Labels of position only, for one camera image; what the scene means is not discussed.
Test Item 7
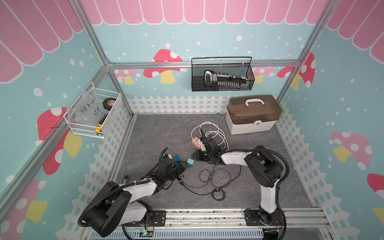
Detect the black usb cable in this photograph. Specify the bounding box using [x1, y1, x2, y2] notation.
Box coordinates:
[178, 164, 242, 202]

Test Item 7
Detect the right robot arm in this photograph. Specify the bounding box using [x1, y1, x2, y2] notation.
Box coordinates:
[192, 143, 290, 228]

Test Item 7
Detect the black tape roll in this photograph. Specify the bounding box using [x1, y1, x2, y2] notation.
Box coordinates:
[103, 98, 117, 111]

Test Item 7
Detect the black mp3 player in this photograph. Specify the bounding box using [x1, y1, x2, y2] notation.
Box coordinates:
[177, 174, 185, 181]

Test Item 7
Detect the white storage box brown lid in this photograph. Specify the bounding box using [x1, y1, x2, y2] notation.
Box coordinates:
[226, 95, 283, 135]

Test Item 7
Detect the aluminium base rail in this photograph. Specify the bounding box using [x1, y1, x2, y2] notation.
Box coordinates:
[80, 208, 331, 240]

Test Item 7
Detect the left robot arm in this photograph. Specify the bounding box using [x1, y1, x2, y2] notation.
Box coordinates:
[78, 154, 186, 237]

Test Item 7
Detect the orange power strip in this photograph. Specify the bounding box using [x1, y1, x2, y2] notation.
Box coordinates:
[192, 137, 202, 150]

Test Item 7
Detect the teal usb charger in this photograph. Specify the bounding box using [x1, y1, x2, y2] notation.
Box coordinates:
[187, 158, 195, 168]

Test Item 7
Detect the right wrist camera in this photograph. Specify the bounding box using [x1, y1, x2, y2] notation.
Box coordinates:
[199, 139, 207, 152]

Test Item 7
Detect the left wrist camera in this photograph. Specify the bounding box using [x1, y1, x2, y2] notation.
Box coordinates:
[163, 154, 173, 160]

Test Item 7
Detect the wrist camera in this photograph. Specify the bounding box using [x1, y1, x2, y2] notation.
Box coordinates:
[163, 154, 173, 160]
[199, 139, 207, 152]

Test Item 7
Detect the socket bit set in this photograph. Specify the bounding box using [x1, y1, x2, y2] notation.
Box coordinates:
[204, 71, 250, 90]

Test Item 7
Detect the black wire mesh basket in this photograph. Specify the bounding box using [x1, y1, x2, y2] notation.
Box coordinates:
[191, 57, 255, 92]

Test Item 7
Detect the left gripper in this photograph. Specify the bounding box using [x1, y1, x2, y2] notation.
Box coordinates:
[164, 160, 188, 182]

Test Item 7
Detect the white power strip cord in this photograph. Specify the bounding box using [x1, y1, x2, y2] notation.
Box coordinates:
[190, 121, 229, 149]

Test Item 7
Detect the clear acrylic wall bin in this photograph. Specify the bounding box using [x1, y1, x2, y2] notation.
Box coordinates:
[64, 82, 123, 139]

